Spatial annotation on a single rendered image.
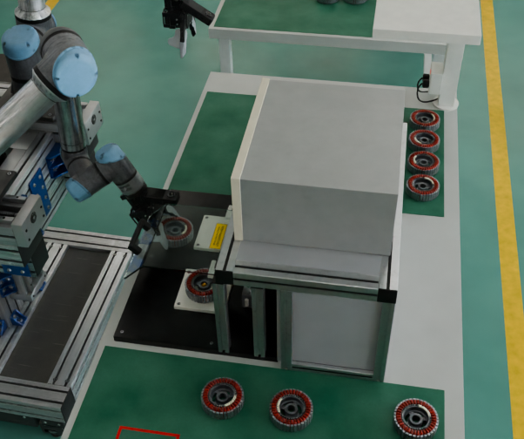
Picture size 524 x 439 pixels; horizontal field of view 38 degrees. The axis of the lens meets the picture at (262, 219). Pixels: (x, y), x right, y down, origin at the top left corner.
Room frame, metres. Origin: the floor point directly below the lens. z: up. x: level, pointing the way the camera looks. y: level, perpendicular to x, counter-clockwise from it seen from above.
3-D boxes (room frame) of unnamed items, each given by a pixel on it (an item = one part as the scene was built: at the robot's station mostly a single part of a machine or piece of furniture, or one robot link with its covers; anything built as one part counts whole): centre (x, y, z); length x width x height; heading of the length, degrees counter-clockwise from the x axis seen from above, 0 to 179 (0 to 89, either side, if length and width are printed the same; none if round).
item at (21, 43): (2.17, 0.75, 1.20); 0.13 x 0.12 x 0.14; 175
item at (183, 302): (1.49, 0.17, 0.78); 0.15 x 0.15 x 0.01; 79
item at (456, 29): (2.39, -0.59, 0.98); 0.37 x 0.35 x 0.46; 169
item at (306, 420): (1.08, -0.06, 0.77); 0.11 x 0.11 x 0.04
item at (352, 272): (1.55, -0.16, 1.09); 0.68 x 0.44 x 0.05; 169
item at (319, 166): (1.54, -0.16, 1.22); 0.44 x 0.39 x 0.20; 169
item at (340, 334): (1.22, -0.18, 0.91); 0.28 x 0.03 x 0.32; 79
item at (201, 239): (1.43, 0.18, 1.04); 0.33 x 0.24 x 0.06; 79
